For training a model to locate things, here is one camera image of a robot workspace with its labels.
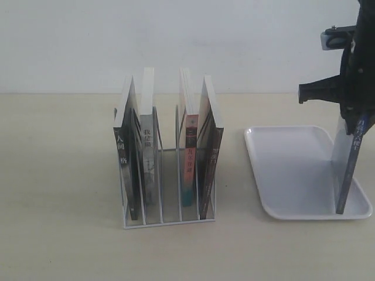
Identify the red teal spine book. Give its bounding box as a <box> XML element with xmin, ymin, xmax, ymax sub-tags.
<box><xmin>178</xmin><ymin>67</ymin><xmax>199</xmax><ymax>207</ymax></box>

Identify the black spine book leftmost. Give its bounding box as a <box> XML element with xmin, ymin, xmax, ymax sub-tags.
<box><xmin>113</xmin><ymin>76</ymin><xmax>140</xmax><ymax>220</ymax></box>

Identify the white wire book rack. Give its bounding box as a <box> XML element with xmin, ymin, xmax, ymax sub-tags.
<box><xmin>113</xmin><ymin>105</ymin><xmax>217</xmax><ymax>229</ymax></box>

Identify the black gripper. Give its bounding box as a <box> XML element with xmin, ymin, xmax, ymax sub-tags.
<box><xmin>298</xmin><ymin>1</ymin><xmax>374</xmax><ymax>135</ymax></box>

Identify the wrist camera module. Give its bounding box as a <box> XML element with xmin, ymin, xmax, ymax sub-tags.
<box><xmin>320</xmin><ymin>26</ymin><xmax>356</xmax><ymax>50</ymax></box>

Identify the grey white spine book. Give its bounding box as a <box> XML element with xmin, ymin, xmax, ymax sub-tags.
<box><xmin>139</xmin><ymin>67</ymin><xmax>157</xmax><ymax>205</ymax></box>

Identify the white plastic tray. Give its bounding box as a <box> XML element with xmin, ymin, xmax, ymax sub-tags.
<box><xmin>244</xmin><ymin>125</ymin><xmax>373</xmax><ymax>221</ymax></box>

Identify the dark brown book rightmost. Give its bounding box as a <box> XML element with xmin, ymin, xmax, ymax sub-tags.
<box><xmin>197</xmin><ymin>75</ymin><xmax>224</xmax><ymax>220</ymax></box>

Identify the blue cover moon book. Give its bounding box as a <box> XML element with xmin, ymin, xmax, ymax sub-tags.
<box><xmin>331</xmin><ymin>113</ymin><xmax>369</xmax><ymax>215</ymax></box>

